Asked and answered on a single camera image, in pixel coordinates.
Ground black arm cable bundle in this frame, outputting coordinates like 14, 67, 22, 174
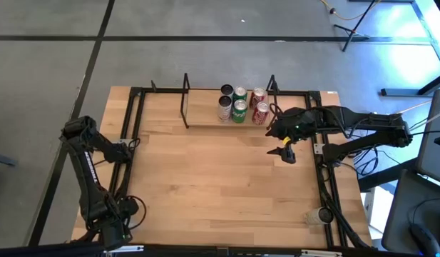
317, 166, 376, 250

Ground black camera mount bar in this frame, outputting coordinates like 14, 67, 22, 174
0, 241, 440, 257

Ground red soda can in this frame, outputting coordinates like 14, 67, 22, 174
251, 101, 270, 126
248, 86, 268, 110

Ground black tripod stand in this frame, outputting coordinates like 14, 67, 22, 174
333, 0, 382, 53

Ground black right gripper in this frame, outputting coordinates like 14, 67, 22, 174
265, 106, 315, 166

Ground black aluminium table frame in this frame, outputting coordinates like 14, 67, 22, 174
82, 86, 370, 249

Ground black floor cable bundle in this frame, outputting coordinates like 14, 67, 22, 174
342, 119, 440, 178

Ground yellow cable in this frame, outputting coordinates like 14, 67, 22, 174
319, 0, 382, 21

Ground white cable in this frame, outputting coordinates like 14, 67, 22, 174
394, 99, 434, 116

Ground green soda can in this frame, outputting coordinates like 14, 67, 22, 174
230, 99, 248, 124
232, 86, 248, 103

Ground black computer mouse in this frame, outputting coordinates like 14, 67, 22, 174
409, 223, 440, 257

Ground grey desk panel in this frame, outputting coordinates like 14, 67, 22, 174
415, 89, 440, 186

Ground black desk foot bar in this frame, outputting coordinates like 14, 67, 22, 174
379, 70, 440, 98

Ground wooden shelf with black legs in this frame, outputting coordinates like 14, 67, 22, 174
179, 73, 281, 131

